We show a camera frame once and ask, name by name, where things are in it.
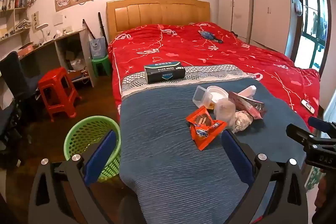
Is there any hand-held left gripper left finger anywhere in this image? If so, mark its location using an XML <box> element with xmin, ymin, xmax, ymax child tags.
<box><xmin>28</xmin><ymin>130</ymin><xmax>147</xmax><ymax>224</ymax></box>

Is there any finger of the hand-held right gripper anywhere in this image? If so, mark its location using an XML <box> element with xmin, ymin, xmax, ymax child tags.
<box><xmin>308</xmin><ymin>116</ymin><xmax>336</xmax><ymax>135</ymax></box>
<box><xmin>286</xmin><ymin>123</ymin><xmax>315</xmax><ymax>146</ymax></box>

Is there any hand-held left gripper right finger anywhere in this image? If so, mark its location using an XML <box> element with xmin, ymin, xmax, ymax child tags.
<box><xmin>221</xmin><ymin>130</ymin><xmax>309</xmax><ymax>224</ymax></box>

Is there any green plastic waste basket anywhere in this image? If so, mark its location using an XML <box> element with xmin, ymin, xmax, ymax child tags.
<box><xmin>64</xmin><ymin>116</ymin><xmax>122</xmax><ymax>182</ymax></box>

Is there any clear round plastic container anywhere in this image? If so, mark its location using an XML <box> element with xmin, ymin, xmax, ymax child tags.
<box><xmin>214</xmin><ymin>98</ymin><xmax>237</xmax><ymax>130</ymax></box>

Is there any white remote control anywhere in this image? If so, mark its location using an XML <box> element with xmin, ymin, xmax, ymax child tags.
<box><xmin>301</xmin><ymin>99</ymin><xmax>317</xmax><ymax>114</ymax></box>

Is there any green patterned bag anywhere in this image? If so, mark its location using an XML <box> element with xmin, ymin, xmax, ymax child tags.
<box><xmin>304</xmin><ymin>166</ymin><xmax>326</xmax><ymax>191</ymax></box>

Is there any crumpled paper ball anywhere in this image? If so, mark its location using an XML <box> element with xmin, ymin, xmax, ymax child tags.
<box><xmin>232</xmin><ymin>111</ymin><xmax>254</xmax><ymax>133</ymax></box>

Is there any orange snack wrapper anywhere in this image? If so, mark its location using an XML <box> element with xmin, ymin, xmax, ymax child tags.
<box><xmin>186</xmin><ymin>105</ymin><xmax>227</xmax><ymax>151</ymax></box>

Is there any pink snack wrapper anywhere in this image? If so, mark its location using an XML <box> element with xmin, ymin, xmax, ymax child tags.
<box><xmin>228</xmin><ymin>91</ymin><xmax>267</xmax><ymax>119</ymax></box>

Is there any white paper tissue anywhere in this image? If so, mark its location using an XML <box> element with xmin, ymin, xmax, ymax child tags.
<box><xmin>238</xmin><ymin>85</ymin><xmax>256</xmax><ymax>97</ymax></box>

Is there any clear round plastic lid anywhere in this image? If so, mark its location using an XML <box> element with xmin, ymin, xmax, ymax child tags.
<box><xmin>207</xmin><ymin>86</ymin><xmax>229</xmax><ymax>104</ymax></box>

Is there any clear square plastic box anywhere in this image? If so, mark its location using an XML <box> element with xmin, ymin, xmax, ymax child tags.
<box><xmin>192</xmin><ymin>85</ymin><xmax>214</xmax><ymax>109</ymax></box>

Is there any blue ribbed blanket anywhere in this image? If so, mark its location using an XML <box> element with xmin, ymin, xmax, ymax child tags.
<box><xmin>119</xmin><ymin>64</ymin><xmax>310</xmax><ymax>224</ymax></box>

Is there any red plastic stool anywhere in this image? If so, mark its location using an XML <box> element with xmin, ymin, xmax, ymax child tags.
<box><xmin>38</xmin><ymin>67</ymin><xmax>82</xmax><ymax>122</ymax></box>

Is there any green plastic stool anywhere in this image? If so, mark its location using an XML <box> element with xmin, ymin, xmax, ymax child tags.
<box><xmin>91</xmin><ymin>55</ymin><xmax>112</xmax><ymax>77</ymax></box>

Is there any clear plastic bag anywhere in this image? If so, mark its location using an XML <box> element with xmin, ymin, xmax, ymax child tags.
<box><xmin>70</xmin><ymin>57</ymin><xmax>86</xmax><ymax>71</ymax></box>

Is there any glass balcony door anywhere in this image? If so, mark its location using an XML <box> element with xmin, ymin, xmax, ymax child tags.
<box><xmin>291</xmin><ymin>0</ymin><xmax>330</xmax><ymax>72</ymax></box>

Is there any dark office chair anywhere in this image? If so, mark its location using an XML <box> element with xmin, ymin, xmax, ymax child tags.
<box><xmin>0</xmin><ymin>101</ymin><xmax>30</xmax><ymax>169</ymax></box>
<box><xmin>0</xmin><ymin>51</ymin><xmax>44</xmax><ymax>109</ymax></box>

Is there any wooden desk with shelves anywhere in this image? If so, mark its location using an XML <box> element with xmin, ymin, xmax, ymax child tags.
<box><xmin>0</xmin><ymin>28</ymin><xmax>95</xmax><ymax>88</ymax></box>

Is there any dark tissue box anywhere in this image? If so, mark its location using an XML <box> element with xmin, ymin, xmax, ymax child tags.
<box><xmin>144</xmin><ymin>61</ymin><xmax>186</xmax><ymax>84</ymax></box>

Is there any light blue gift bag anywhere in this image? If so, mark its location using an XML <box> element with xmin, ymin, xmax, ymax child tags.
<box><xmin>89</xmin><ymin>37</ymin><xmax>108</xmax><ymax>60</ymax></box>

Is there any hanging plastic bag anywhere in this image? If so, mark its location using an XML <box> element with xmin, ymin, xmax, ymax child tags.
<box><xmin>291</xmin><ymin>0</ymin><xmax>303</xmax><ymax>16</ymax></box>

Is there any bed with red cover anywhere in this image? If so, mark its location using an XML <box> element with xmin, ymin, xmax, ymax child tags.
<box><xmin>108</xmin><ymin>22</ymin><xmax>321</xmax><ymax>132</ymax></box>

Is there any white wardrobe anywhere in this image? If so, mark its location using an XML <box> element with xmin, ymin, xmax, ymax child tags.
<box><xmin>218</xmin><ymin>0</ymin><xmax>294</xmax><ymax>54</ymax></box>

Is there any blue toy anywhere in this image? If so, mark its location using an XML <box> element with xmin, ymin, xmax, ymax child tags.
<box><xmin>198</xmin><ymin>30</ymin><xmax>223</xmax><ymax>44</ymax></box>

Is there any short dark stick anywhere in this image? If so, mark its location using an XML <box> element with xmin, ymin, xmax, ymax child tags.
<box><xmin>83</xmin><ymin>19</ymin><xmax>96</xmax><ymax>41</ymax></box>

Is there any long black stick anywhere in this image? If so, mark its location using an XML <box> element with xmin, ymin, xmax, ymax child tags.
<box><xmin>98</xmin><ymin>12</ymin><xmax>109</xmax><ymax>46</ymax></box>

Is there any white desk lamp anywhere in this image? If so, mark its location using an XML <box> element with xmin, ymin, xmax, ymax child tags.
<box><xmin>35</xmin><ymin>23</ymin><xmax>49</xmax><ymax>45</ymax></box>

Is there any wooden bed headboard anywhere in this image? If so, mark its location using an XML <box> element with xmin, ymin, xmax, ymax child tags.
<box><xmin>106</xmin><ymin>0</ymin><xmax>211</xmax><ymax>42</ymax></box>

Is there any row of books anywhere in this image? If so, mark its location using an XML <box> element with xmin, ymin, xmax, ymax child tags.
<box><xmin>8</xmin><ymin>0</ymin><xmax>28</xmax><ymax>9</ymax></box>

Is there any small calligraphy wall paper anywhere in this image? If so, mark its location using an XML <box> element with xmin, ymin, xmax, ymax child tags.
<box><xmin>31</xmin><ymin>11</ymin><xmax>40</xmax><ymax>30</ymax></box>

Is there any white wall shelf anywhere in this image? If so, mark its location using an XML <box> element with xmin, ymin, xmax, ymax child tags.
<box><xmin>0</xmin><ymin>0</ymin><xmax>33</xmax><ymax>42</ymax></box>

